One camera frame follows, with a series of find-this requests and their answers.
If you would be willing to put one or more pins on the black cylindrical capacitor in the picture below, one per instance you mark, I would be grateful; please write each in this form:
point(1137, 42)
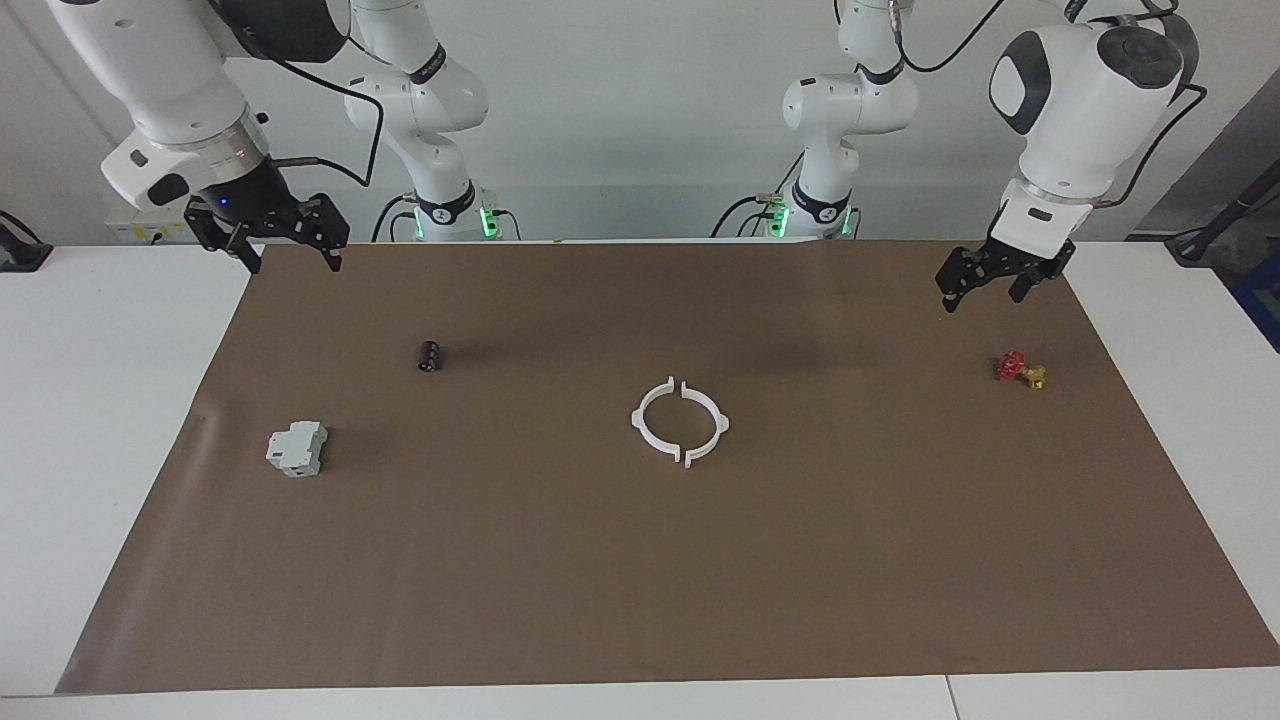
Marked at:
point(430, 357)

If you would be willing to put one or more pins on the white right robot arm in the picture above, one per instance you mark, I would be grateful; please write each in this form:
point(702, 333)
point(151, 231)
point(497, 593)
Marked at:
point(160, 80)

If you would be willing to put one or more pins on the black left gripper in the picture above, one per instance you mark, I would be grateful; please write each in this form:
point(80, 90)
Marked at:
point(1020, 262)

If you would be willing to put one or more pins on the brown paper table mat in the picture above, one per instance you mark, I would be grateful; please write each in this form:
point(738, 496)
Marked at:
point(500, 560)

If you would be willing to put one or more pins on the black stand with pole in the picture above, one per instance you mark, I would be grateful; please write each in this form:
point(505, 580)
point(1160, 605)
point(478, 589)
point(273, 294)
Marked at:
point(1200, 245)

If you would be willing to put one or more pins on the black table clamp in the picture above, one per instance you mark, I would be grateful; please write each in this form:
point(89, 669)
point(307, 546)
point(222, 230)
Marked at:
point(20, 255)

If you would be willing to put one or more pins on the white wall socket box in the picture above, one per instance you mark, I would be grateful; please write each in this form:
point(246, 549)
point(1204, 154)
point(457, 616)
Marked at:
point(140, 232)

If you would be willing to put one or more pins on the white half pipe clamp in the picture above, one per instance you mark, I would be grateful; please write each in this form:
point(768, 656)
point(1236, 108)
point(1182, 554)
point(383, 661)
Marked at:
point(637, 418)
point(722, 425)

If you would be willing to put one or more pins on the blue crate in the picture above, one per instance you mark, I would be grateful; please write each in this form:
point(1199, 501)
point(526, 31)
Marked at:
point(1262, 300)

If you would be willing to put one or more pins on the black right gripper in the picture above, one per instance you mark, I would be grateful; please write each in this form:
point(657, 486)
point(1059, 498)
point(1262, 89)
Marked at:
point(250, 203)

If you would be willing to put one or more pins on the white circuit breaker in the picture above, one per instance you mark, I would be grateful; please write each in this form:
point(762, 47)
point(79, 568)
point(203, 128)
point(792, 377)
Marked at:
point(297, 450)

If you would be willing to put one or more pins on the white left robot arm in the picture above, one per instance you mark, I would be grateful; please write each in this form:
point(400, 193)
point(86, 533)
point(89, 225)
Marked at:
point(1080, 110)

